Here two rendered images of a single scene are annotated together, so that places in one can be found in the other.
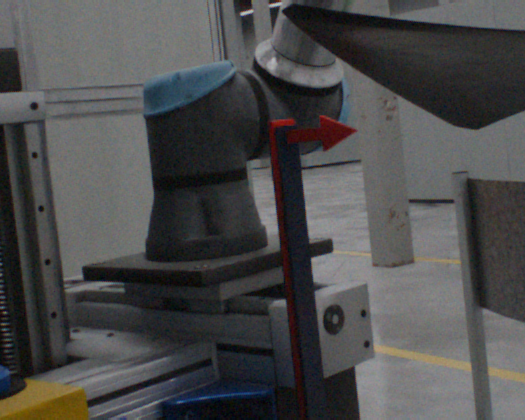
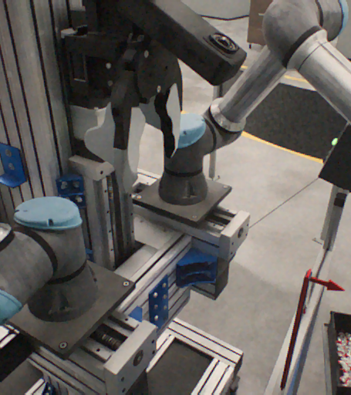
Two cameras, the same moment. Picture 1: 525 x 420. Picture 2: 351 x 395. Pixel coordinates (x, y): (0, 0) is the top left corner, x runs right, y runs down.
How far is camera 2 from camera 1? 0.64 m
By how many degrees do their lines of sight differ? 31
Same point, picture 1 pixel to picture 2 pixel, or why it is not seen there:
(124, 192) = not seen: hidden behind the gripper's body
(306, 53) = (237, 119)
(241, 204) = (203, 180)
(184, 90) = (187, 140)
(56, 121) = not seen: hidden behind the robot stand
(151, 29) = not seen: outside the picture
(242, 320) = (206, 233)
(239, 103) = (207, 140)
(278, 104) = (220, 136)
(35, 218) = (128, 199)
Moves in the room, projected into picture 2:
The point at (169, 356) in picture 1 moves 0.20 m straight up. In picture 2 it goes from (179, 248) to (180, 187)
